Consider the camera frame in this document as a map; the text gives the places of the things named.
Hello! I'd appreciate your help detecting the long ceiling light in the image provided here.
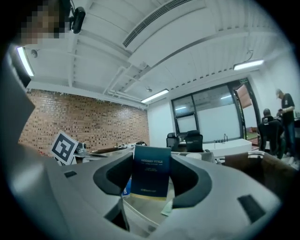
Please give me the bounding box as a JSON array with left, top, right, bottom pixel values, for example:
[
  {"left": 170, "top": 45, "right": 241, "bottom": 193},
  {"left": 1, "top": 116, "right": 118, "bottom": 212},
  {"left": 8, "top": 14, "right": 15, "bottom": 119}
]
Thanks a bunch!
[
  {"left": 232, "top": 58, "right": 265, "bottom": 71},
  {"left": 140, "top": 88, "right": 170, "bottom": 104},
  {"left": 16, "top": 46, "right": 35, "bottom": 77}
]

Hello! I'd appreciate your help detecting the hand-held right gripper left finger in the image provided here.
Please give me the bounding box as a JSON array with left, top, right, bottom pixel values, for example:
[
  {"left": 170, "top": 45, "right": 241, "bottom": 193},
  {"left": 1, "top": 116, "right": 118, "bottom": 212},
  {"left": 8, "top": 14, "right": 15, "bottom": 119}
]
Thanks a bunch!
[{"left": 43, "top": 152, "right": 134, "bottom": 240}]

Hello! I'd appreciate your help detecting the frosted glass window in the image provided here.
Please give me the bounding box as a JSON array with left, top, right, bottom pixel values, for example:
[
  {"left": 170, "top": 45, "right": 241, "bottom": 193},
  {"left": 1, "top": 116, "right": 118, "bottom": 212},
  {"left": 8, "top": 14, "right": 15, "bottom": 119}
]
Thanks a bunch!
[{"left": 171, "top": 81, "right": 242, "bottom": 144}]

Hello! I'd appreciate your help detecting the stainless steel compartment cart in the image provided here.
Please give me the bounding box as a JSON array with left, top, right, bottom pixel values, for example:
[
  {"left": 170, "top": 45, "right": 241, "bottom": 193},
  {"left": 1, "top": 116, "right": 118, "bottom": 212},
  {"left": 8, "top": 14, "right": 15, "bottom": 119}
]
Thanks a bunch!
[{"left": 55, "top": 146, "right": 300, "bottom": 240}]

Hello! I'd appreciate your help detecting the blue drip coffee packet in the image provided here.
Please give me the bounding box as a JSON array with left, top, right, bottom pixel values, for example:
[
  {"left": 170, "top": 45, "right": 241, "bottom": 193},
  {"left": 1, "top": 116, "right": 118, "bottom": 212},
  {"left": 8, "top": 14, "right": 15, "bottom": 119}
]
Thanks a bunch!
[{"left": 120, "top": 180, "right": 132, "bottom": 199}]

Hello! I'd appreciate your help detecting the black head camera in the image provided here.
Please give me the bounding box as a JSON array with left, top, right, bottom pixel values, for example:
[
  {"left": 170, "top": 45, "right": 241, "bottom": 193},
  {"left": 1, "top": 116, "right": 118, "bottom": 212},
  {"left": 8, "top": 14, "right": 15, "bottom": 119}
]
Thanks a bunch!
[{"left": 69, "top": 6, "right": 86, "bottom": 35}]

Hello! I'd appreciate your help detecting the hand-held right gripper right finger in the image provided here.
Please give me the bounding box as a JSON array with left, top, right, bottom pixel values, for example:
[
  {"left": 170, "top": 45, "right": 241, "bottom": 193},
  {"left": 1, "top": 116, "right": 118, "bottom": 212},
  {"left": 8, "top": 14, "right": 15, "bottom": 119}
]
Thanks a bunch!
[{"left": 164, "top": 154, "right": 282, "bottom": 240}]

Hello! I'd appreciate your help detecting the ceiling air vent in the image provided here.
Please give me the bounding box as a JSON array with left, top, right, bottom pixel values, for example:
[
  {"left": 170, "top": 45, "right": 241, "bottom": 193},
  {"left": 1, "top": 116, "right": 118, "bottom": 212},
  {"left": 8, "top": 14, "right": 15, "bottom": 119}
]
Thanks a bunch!
[{"left": 122, "top": 0, "right": 193, "bottom": 49}]

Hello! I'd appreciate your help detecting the dark blue small packet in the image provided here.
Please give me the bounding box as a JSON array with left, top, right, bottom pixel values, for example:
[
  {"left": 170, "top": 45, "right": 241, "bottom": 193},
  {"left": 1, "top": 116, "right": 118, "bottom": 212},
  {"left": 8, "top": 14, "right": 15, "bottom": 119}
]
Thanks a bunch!
[{"left": 129, "top": 144, "right": 172, "bottom": 202}]

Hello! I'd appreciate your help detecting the black mesh office chair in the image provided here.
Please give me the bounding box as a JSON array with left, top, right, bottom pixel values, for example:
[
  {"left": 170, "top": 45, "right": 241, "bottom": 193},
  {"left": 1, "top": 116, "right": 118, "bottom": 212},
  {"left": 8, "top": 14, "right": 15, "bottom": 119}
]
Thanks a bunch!
[
  {"left": 185, "top": 129, "right": 204, "bottom": 153},
  {"left": 166, "top": 132, "right": 180, "bottom": 152}
]

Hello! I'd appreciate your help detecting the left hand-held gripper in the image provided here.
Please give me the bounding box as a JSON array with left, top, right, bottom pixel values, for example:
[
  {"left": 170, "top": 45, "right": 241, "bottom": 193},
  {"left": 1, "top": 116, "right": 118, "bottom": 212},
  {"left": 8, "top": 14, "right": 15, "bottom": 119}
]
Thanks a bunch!
[{"left": 50, "top": 130, "right": 89, "bottom": 165}]

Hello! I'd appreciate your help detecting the person's face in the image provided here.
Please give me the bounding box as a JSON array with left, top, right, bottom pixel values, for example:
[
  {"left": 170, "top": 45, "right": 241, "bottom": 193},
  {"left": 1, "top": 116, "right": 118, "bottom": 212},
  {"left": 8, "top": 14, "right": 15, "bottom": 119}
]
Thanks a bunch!
[{"left": 19, "top": 0, "right": 71, "bottom": 45}]

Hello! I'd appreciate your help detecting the pale green sachet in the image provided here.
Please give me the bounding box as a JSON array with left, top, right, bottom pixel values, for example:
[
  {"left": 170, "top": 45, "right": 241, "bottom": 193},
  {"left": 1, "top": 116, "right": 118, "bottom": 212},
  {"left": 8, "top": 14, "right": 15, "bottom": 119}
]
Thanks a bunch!
[{"left": 160, "top": 201, "right": 174, "bottom": 216}]

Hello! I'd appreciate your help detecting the black door frame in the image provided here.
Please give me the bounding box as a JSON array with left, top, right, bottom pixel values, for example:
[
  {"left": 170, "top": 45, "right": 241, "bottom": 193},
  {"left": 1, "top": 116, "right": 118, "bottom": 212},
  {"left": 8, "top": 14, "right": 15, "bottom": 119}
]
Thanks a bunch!
[{"left": 232, "top": 78, "right": 261, "bottom": 142}]

